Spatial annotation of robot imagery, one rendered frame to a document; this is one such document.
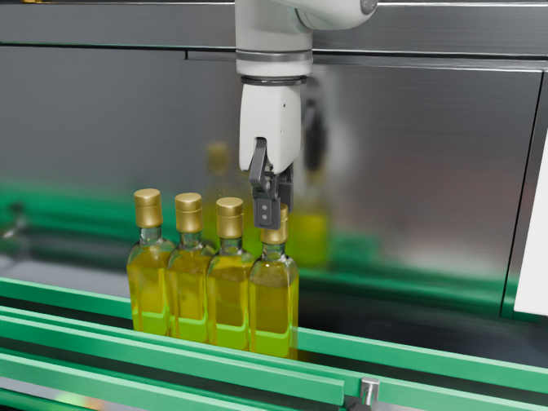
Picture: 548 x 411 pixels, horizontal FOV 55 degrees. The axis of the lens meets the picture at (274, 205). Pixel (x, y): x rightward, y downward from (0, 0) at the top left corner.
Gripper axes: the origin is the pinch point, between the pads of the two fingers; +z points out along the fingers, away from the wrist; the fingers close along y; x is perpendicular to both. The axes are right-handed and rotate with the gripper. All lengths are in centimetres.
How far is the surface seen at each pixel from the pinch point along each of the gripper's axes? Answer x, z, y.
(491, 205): 26.0, 1.7, -12.3
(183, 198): -11.8, 0.1, 0.8
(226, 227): -5.7, 3.0, 1.7
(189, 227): -10.8, 3.7, 1.6
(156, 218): -15.9, 3.3, 0.8
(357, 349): 10.9, 21.2, -3.4
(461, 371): 24.6, 21.8, -3.6
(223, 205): -6.1, 0.1, 1.6
